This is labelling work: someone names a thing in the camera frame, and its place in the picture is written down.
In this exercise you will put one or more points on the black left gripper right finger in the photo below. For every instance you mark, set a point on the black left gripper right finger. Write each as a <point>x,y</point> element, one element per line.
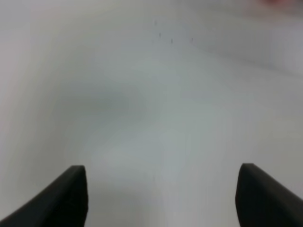
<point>261,201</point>

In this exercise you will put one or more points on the orange fruit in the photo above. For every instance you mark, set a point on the orange fruit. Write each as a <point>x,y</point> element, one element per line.
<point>284,3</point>

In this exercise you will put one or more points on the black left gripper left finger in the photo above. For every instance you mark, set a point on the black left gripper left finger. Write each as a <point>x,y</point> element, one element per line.
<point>63,203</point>

